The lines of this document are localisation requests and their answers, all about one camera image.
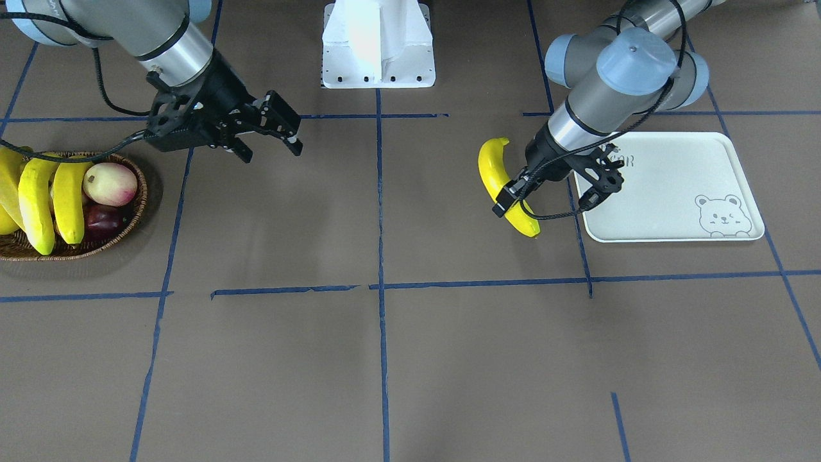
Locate yellow banana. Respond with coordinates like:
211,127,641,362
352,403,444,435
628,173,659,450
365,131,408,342
53,158,93,245
18,158,59,255
478,137,541,239
1,146,24,229

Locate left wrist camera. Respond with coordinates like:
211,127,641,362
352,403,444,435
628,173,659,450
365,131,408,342
568,143,625,212

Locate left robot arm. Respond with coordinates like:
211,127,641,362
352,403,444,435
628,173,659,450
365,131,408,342
491,1,715,217

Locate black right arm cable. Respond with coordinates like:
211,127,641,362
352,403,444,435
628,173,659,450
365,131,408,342
0,13,161,163

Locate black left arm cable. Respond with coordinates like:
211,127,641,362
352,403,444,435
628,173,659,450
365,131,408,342
520,0,690,221

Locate pink peach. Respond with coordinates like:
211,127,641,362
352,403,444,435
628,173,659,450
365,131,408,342
82,162,138,207

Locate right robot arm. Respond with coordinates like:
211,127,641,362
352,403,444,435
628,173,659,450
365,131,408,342
2,1,303,163

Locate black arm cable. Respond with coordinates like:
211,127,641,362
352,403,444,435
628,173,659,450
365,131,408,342
520,0,690,221
0,13,161,163

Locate brown wicker basket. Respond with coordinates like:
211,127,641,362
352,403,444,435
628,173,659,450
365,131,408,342
1,155,153,261

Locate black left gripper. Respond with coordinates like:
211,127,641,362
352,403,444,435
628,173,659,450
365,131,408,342
492,123,577,218

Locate cream bear tray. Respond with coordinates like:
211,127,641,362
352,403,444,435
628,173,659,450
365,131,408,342
583,132,765,243

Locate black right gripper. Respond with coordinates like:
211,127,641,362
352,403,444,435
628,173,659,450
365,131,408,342
192,51,304,164

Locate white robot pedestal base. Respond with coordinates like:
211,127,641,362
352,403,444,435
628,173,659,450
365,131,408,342
321,1,436,89

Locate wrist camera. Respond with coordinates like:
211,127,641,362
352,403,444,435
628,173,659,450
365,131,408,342
568,143,625,212
144,91,219,152

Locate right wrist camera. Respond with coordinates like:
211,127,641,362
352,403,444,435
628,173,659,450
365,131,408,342
144,91,219,152

